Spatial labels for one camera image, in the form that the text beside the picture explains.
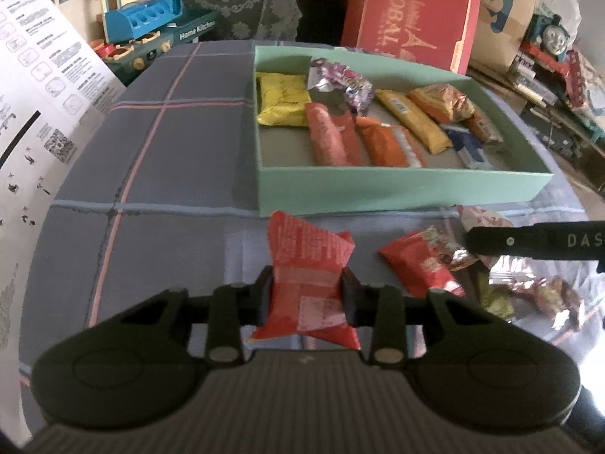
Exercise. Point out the orange packet with grey stripe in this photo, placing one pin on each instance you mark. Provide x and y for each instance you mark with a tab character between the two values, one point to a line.
387	144

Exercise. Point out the orange chip packet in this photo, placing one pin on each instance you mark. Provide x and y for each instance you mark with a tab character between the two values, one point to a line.
439	101

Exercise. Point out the clear cake packet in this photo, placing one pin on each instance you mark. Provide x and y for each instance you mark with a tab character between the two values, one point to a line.
484	127

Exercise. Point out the purple candy bag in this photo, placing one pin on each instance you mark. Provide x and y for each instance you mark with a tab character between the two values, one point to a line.
340	80

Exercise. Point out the brown cardboard box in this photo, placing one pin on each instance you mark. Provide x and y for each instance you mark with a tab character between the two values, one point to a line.
508	14

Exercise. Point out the white floral snack packet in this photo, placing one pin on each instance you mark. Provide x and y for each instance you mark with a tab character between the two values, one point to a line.
482	220

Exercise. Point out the yellow bar packet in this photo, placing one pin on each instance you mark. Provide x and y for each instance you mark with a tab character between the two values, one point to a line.
411	120

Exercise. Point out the red cardboard box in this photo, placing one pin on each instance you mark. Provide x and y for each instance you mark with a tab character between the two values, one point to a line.
406	9

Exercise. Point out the green yellow snack packet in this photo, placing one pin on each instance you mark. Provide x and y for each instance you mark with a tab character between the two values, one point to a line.
496	300

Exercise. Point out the green cardboard box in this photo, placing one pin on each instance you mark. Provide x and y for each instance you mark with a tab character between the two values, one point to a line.
378	189

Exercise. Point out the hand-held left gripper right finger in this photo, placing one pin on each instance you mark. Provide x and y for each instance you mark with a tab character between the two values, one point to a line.
352	300

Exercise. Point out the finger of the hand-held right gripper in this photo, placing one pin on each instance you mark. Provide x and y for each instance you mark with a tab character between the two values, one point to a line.
501	241

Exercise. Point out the red packet with foil end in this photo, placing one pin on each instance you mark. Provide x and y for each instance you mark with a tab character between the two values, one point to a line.
416	265

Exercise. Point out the white instruction sheet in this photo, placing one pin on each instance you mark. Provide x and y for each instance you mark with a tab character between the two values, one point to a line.
42	104

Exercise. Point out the shiny pink foil packet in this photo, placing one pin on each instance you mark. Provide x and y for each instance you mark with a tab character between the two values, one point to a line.
543	295

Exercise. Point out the blue toy rack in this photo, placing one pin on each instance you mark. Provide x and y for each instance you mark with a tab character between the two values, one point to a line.
142	19

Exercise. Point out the grey lace cloth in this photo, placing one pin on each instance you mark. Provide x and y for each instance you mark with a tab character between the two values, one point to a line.
241	0

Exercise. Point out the pink red snack packet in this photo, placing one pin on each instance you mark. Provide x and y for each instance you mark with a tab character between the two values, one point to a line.
331	137

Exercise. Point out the dark green toy box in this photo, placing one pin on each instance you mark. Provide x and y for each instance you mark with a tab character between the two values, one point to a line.
189	38

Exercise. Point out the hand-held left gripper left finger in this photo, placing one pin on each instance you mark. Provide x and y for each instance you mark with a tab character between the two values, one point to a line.
261	300

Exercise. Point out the blue toy train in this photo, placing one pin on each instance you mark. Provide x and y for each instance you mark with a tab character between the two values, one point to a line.
550	35

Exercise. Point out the grey plaid blanket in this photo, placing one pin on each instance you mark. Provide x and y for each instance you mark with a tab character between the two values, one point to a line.
179	165

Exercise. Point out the blue white snack packet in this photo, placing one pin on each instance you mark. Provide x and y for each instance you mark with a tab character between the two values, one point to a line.
468	149

